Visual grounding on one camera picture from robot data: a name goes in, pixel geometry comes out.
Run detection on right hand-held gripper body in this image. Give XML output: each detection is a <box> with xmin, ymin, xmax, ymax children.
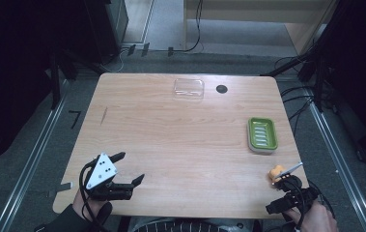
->
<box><xmin>271</xmin><ymin>161</ymin><xmax>320</xmax><ymax>211</ymax></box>

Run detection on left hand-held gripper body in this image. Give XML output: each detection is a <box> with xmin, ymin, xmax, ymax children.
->
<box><xmin>79</xmin><ymin>152</ymin><xmax>135</xmax><ymax>202</ymax></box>

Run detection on orange soap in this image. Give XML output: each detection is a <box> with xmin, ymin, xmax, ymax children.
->
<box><xmin>268</xmin><ymin>164</ymin><xmax>286</xmax><ymax>184</ymax></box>

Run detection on green soap dish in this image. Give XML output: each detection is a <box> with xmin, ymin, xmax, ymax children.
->
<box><xmin>246</xmin><ymin>117</ymin><xmax>279</xmax><ymax>156</ymax></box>

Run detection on person's right hand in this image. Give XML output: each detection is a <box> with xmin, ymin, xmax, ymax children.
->
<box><xmin>283</xmin><ymin>199</ymin><xmax>340</xmax><ymax>232</ymax></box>

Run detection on person's left hand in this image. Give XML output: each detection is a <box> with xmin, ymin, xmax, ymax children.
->
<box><xmin>71</xmin><ymin>189</ymin><xmax>113</xmax><ymax>224</ymax></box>

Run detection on person's striped clothing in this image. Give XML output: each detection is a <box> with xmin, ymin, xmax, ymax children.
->
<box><xmin>127</xmin><ymin>217</ymin><xmax>256</xmax><ymax>232</ymax></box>

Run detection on clear plastic container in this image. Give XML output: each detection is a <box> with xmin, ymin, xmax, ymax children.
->
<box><xmin>173</xmin><ymin>77</ymin><xmax>206</xmax><ymax>101</ymax></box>

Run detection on black tripod stand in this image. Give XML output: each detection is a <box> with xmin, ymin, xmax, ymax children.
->
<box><xmin>45</xmin><ymin>47</ymin><xmax>108</xmax><ymax>111</ymax></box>
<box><xmin>260</xmin><ymin>0</ymin><xmax>359</xmax><ymax>113</ymax></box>

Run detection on black cabinet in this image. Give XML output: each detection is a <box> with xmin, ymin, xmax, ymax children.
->
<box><xmin>83</xmin><ymin>0</ymin><xmax>130</xmax><ymax>65</ymax></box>

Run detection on light wooden furniture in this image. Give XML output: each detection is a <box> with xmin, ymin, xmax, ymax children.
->
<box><xmin>183</xmin><ymin>0</ymin><xmax>340</xmax><ymax>56</ymax></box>

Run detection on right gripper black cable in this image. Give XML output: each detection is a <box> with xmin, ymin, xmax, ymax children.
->
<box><xmin>280</xmin><ymin>178</ymin><xmax>337</xmax><ymax>232</ymax></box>

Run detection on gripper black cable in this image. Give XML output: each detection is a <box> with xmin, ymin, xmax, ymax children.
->
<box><xmin>280</xmin><ymin>178</ymin><xmax>337</xmax><ymax>232</ymax></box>
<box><xmin>78</xmin><ymin>159</ymin><xmax>107</xmax><ymax>232</ymax></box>

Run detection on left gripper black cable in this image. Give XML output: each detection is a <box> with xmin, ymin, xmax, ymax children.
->
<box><xmin>78</xmin><ymin>159</ymin><xmax>107</xmax><ymax>232</ymax></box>

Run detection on metal floor rail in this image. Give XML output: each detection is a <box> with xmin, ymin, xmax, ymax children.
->
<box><xmin>0</xmin><ymin>80</ymin><xmax>71</xmax><ymax>232</ymax></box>
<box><xmin>305</xmin><ymin>93</ymin><xmax>366</xmax><ymax>232</ymax></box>

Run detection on bundle of black floor cables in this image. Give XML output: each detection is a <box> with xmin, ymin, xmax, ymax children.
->
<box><xmin>273</xmin><ymin>55</ymin><xmax>321</xmax><ymax>136</ymax></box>

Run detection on white floor cable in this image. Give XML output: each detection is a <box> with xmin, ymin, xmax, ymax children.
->
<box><xmin>101</xmin><ymin>47</ymin><xmax>130</xmax><ymax>73</ymax></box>

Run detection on black hanging cable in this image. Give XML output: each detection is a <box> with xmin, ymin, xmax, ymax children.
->
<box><xmin>170</xmin><ymin>0</ymin><xmax>205</xmax><ymax>54</ymax></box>

